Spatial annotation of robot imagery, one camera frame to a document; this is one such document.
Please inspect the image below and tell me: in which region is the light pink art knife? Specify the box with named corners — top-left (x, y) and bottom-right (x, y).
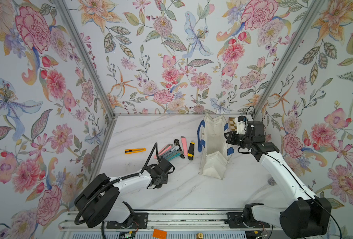
top-left (180, 136), bottom-right (188, 156)

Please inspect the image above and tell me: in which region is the orange tag on rail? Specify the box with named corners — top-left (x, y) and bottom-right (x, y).
top-left (153, 229), bottom-right (167, 239)

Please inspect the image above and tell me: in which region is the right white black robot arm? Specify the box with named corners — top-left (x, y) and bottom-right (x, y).
top-left (224, 116), bottom-right (332, 239)

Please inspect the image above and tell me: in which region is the small tape roll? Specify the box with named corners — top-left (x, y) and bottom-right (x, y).
top-left (268, 177), bottom-right (277, 186)

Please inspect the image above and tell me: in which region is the white Doraemon canvas pouch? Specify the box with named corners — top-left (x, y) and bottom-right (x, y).
top-left (197, 114), bottom-right (234, 180)

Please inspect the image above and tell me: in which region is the yellow slim art knife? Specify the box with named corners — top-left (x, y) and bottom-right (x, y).
top-left (125, 148), bottom-right (147, 154)

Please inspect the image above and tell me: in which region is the teal art knife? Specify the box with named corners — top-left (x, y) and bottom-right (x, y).
top-left (162, 150), bottom-right (184, 161)

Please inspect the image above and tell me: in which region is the wooden chessboard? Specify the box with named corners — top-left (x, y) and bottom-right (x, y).
top-left (228, 117), bottom-right (237, 131)

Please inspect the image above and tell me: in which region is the grey art knife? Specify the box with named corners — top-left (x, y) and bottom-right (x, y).
top-left (162, 145), bottom-right (180, 157)

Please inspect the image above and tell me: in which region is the black corrugated cable conduit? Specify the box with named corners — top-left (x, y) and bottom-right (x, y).
top-left (74, 142), bottom-right (160, 225)

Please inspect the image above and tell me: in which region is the black art knife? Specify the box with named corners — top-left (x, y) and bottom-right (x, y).
top-left (174, 139), bottom-right (185, 159)

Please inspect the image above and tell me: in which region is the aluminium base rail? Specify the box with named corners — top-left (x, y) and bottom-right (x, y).
top-left (58, 210), bottom-right (290, 232)

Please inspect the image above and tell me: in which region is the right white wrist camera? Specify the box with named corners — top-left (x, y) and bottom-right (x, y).
top-left (235, 116), bottom-right (248, 134)

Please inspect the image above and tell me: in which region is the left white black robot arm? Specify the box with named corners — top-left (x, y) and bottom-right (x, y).
top-left (74, 158), bottom-right (175, 228)

